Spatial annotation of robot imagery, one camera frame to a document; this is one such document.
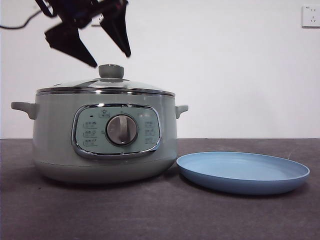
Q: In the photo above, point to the glass lid with green knob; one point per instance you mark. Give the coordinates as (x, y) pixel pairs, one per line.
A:
(111, 72)

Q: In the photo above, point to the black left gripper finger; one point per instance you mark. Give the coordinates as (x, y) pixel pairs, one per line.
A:
(118, 30)
(67, 40)

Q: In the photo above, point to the white wall socket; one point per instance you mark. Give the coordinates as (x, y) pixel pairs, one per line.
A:
(94, 25)
(311, 16)

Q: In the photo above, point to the pale green electric steamer pot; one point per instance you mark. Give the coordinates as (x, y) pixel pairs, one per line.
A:
(57, 140)

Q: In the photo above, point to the blue round plate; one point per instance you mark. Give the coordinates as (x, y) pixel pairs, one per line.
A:
(240, 170)

